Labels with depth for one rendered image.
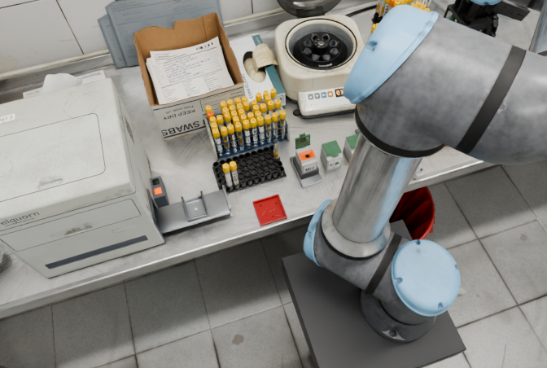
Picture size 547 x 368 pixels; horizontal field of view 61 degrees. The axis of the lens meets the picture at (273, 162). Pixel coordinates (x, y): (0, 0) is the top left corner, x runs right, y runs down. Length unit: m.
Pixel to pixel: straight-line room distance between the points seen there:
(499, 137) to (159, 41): 1.10
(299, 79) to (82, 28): 0.63
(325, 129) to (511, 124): 0.85
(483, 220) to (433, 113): 1.82
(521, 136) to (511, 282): 1.75
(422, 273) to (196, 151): 0.69
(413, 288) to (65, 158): 0.66
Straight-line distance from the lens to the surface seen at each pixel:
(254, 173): 1.18
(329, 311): 0.99
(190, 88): 1.31
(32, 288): 1.22
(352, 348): 0.99
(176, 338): 1.99
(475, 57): 0.48
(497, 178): 2.41
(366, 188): 0.63
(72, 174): 0.93
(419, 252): 0.81
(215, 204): 1.12
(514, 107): 0.47
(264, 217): 1.14
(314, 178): 1.17
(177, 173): 1.23
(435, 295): 0.81
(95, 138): 0.96
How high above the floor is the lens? 1.90
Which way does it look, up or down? 58 degrees down
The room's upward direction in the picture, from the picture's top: 3 degrees counter-clockwise
